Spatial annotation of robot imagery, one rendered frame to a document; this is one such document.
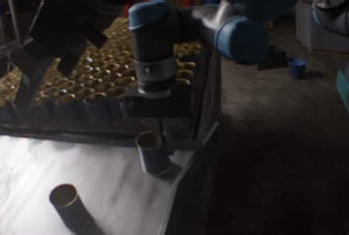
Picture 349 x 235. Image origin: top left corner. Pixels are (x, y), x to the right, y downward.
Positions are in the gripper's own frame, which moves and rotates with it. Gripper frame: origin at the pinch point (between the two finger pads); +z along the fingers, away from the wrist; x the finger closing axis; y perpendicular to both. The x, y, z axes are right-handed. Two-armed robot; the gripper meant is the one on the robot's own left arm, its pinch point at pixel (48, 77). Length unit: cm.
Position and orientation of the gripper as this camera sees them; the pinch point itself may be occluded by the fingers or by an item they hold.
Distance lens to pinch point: 36.2
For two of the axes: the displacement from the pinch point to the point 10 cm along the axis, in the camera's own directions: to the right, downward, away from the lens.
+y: 7.6, 6.1, 2.1
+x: 1.8, -5.2, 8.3
